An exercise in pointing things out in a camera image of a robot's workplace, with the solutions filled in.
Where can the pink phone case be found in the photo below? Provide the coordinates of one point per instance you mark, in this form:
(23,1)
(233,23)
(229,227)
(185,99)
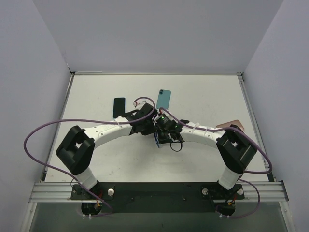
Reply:
(230,123)

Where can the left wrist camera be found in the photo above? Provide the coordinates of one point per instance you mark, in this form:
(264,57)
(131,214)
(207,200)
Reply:
(139,103)

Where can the aluminium front rail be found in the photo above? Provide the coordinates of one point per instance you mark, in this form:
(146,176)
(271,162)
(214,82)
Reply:
(47,192)

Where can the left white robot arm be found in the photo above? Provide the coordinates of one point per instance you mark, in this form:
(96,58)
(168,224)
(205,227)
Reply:
(76,149)

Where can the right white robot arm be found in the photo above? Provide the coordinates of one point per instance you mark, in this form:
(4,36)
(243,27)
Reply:
(235,150)

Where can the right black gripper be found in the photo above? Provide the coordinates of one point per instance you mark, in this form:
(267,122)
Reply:
(161,139)

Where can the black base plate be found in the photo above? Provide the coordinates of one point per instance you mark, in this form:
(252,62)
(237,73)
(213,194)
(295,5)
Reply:
(161,197)

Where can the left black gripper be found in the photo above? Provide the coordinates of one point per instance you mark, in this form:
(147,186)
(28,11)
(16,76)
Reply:
(149,112)

